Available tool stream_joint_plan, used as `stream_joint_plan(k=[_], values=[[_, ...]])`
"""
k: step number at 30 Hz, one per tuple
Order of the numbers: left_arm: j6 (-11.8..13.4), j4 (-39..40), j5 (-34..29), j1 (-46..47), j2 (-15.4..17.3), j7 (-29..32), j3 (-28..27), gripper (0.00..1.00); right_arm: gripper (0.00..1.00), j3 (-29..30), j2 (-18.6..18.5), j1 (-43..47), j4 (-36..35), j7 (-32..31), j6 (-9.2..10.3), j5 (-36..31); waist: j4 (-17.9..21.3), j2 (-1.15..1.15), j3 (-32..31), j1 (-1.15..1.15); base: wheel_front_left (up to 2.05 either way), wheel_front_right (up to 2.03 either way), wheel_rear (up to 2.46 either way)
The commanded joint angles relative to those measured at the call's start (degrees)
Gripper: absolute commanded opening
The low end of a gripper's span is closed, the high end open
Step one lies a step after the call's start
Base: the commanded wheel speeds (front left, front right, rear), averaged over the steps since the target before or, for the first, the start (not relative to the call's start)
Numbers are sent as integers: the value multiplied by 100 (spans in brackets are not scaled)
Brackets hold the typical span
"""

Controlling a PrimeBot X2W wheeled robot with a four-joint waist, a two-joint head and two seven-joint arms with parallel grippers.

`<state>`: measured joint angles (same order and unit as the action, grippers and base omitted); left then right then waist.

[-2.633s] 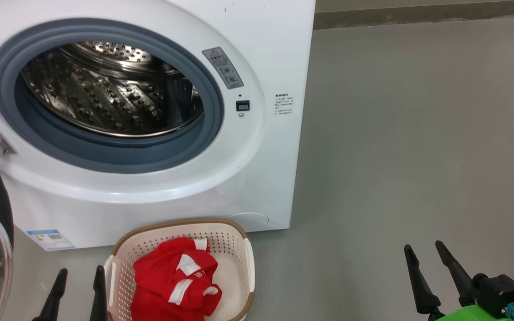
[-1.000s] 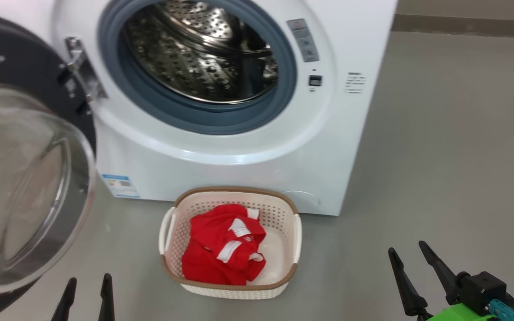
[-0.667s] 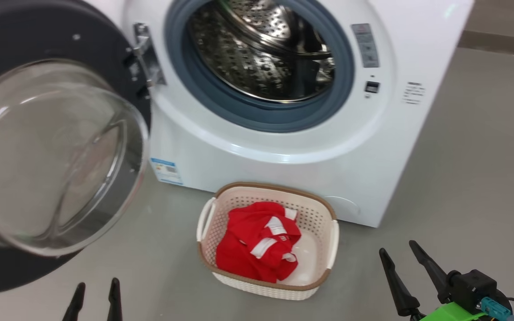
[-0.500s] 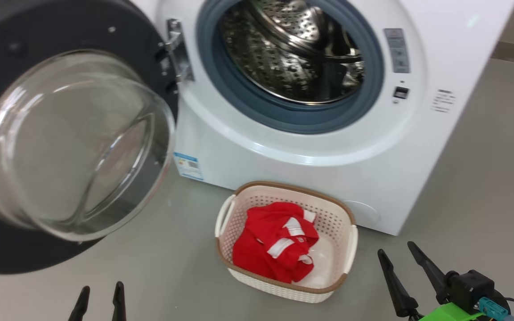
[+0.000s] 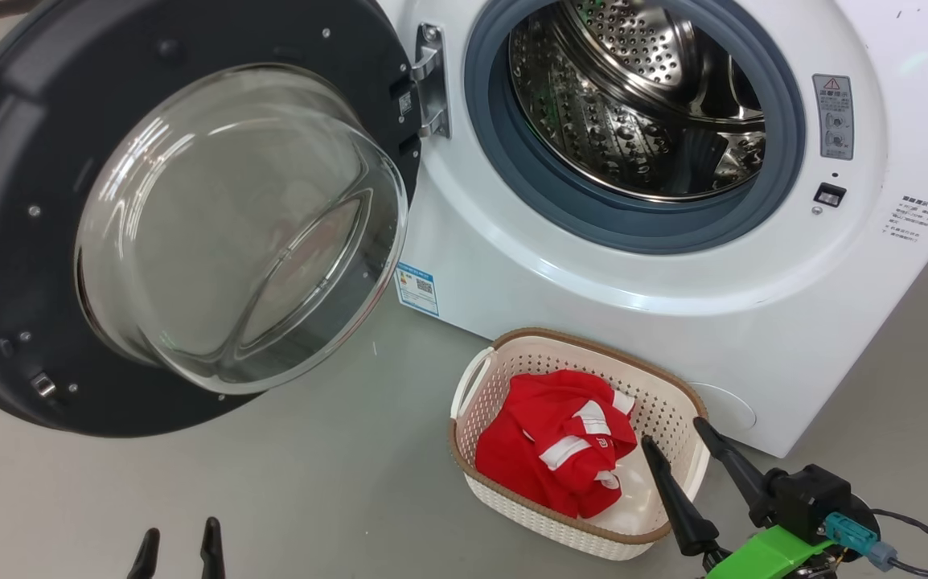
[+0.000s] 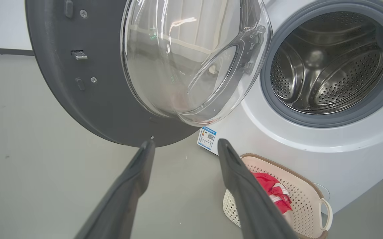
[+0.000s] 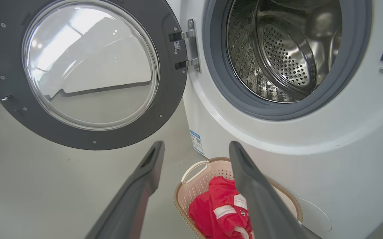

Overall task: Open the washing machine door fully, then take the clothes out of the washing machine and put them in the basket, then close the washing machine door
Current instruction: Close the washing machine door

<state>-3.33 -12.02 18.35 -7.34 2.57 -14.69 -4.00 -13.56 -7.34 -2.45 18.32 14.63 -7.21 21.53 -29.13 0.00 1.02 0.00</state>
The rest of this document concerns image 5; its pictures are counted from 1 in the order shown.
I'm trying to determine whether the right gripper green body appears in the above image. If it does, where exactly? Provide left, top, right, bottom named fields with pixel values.
left=705, top=527, right=832, bottom=579

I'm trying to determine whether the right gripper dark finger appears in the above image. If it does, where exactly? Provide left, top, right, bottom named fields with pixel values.
left=642, top=436, right=721, bottom=557
left=693, top=417, right=770, bottom=506

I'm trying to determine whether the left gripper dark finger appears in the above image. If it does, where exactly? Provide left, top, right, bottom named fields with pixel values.
left=128, top=528, right=161, bottom=579
left=200, top=517, right=226, bottom=579

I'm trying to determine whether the red and white garment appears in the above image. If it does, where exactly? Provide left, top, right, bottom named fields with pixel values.
left=474, top=370, right=639, bottom=519

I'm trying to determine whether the black round glass washer door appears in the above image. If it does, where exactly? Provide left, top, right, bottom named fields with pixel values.
left=0, top=0, right=425, bottom=439

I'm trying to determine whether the cream perforated laundry basket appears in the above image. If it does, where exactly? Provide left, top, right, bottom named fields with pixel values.
left=448, top=327, right=710, bottom=561

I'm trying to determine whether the white front-load washing machine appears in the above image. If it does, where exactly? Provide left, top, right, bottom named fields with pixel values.
left=376, top=0, right=928, bottom=459

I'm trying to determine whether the printed text label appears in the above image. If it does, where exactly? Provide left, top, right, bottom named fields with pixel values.
left=882, top=193, right=928, bottom=244

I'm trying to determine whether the stainless steel washer drum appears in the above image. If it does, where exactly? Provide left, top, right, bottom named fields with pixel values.
left=508, top=0, right=768, bottom=202

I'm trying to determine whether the metal door hinge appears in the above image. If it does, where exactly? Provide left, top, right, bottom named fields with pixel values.
left=412, top=23, right=450, bottom=139

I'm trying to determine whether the round drain filter cover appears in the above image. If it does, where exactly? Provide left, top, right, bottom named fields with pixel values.
left=689, top=382, right=757, bottom=431

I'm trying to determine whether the blue energy label sticker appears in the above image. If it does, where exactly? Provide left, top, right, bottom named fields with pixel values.
left=396, top=261, right=440, bottom=317

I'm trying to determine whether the grey warning label sticker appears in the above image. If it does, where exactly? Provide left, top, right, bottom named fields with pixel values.
left=812, top=74, right=855, bottom=161

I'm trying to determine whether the teal cable connector plug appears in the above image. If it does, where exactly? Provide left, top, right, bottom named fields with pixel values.
left=824, top=513, right=899, bottom=572

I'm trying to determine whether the thin black cable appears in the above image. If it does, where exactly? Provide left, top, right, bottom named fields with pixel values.
left=870, top=508, right=928, bottom=579

